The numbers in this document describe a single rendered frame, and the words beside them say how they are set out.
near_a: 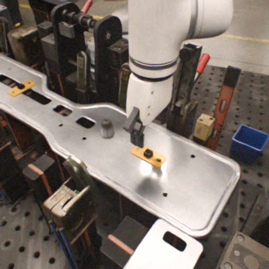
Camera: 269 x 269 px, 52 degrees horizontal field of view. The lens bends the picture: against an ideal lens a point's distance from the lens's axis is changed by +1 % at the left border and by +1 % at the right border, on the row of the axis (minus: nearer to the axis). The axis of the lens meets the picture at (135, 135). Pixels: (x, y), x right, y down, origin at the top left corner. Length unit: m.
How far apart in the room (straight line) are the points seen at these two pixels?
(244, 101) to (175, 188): 0.85
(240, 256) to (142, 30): 0.38
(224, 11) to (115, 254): 0.45
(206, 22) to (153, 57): 0.09
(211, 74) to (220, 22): 1.08
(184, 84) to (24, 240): 0.64
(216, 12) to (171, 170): 0.35
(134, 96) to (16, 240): 0.62
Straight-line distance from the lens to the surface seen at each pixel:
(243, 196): 1.01
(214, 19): 0.44
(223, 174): 0.65
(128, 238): 0.57
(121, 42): 0.84
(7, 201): 1.01
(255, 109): 1.35
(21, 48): 1.05
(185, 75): 0.66
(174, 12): 0.41
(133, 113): 0.49
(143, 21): 0.41
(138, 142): 0.55
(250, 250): 0.51
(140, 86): 0.47
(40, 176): 0.67
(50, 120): 0.77
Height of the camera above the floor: 1.50
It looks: 46 degrees down
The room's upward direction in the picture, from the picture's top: straight up
